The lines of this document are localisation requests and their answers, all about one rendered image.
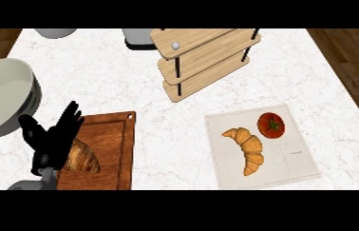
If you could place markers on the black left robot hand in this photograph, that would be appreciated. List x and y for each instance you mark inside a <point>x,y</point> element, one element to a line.
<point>52,141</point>

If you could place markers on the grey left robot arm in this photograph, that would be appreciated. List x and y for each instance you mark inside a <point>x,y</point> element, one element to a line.
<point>42,181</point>

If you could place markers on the wooden tiered shelf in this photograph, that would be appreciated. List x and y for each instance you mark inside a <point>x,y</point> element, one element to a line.
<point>206,60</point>

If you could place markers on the red tomato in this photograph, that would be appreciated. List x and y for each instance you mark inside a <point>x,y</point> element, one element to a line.
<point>271,125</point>

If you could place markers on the beige placemat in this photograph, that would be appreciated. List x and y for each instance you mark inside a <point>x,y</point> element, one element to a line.
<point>275,158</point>

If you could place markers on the brown wooden cutting board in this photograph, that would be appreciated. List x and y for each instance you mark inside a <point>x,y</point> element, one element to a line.
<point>113,146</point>

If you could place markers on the large grey-green bowl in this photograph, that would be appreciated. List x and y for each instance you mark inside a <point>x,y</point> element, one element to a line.
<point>12,95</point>

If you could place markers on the grey round vessel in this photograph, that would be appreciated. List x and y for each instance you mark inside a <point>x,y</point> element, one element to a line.
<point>55,32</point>

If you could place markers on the grey and black appliance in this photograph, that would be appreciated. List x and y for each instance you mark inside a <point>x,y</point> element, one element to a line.
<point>138,38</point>

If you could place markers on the golden croissant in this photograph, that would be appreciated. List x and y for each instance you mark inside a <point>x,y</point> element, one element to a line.
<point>247,149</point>

